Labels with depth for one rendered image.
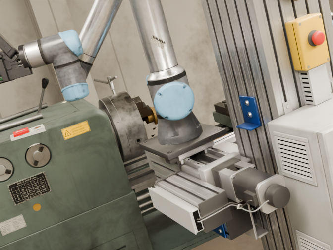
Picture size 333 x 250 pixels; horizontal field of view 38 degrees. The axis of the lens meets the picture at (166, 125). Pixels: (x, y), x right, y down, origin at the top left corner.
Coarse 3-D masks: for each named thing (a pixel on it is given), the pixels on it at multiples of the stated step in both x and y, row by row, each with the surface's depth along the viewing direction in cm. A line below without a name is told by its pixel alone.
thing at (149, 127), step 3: (150, 123) 228; (153, 123) 228; (147, 126) 227; (150, 126) 227; (153, 126) 227; (147, 129) 226; (150, 129) 227; (153, 129) 230; (147, 132) 226; (150, 132) 226; (153, 132) 226; (147, 135) 225; (150, 135) 226; (153, 135) 228
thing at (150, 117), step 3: (153, 108) 229; (153, 111) 227; (153, 114) 227; (144, 117) 232; (147, 117) 233; (150, 117) 227; (153, 117) 228; (156, 117) 227; (147, 120) 232; (150, 120) 228; (153, 120) 228; (156, 120) 227; (147, 123) 230; (156, 123) 228
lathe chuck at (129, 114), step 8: (112, 96) 220; (120, 96) 219; (128, 96) 218; (120, 104) 214; (128, 104) 215; (120, 112) 212; (128, 112) 213; (136, 112) 213; (128, 120) 212; (136, 120) 212; (128, 128) 211; (136, 128) 212; (144, 128) 214; (128, 136) 212; (136, 136) 213; (144, 136) 215; (136, 144) 215; (136, 152) 218; (144, 152) 222
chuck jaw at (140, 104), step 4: (128, 100) 217; (132, 100) 217; (136, 100) 219; (140, 100) 219; (136, 104) 218; (140, 104) 219; (144, 104) 223; (140, 108) 221; (144, 108) 222; (148, 108) 226; (140, 112) 223; (144, 112) 224; (148, 112) 225; (144, 116) 226
